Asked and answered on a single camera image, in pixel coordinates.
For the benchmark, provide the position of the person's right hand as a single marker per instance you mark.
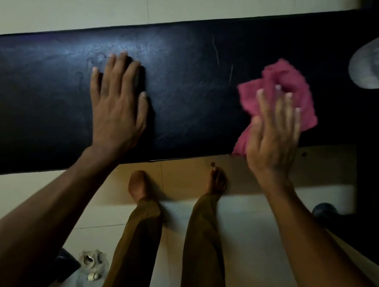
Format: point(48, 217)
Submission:
point(275, 145)

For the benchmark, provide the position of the person's left hand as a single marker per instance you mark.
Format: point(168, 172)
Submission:
point(117, 118)

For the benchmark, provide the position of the person's left thumb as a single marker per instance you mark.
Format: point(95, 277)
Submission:
point(142, 111)

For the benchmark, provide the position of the person's right thumb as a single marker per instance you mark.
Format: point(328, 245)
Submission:
point(254, 133)

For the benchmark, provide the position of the person's right little finger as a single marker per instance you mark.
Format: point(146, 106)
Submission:
point(297, 122)

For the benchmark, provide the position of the person's right middle finger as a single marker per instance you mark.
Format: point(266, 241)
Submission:
point(277, 104)

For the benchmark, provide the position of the person's left little finger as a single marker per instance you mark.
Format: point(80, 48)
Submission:
point(95, 84)

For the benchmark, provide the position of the person's left middle finger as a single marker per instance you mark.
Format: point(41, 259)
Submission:
point(120, 73)

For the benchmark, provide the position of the pink cleaning cloth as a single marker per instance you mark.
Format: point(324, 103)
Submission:
point(289, 77)

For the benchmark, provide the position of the person's right forearm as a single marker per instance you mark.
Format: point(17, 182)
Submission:
point(320, 270)

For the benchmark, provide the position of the person's left forearm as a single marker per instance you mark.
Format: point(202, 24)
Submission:
point(32, 223)

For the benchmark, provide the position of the black padded bench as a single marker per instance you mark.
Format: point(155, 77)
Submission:
point(192, 87)

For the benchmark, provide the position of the person's right foot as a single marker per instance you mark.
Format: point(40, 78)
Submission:
point(217, 183)

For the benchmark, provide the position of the person's foot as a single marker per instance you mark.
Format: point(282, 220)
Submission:
point(217, 183)
point(138, 183)

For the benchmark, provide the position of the person's left foot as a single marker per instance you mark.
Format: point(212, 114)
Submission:
point(138, 183)

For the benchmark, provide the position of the dark round object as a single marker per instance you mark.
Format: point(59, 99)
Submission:
point(323, 212)

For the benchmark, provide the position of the brown trousers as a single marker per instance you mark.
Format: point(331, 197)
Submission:
point(203, 261)

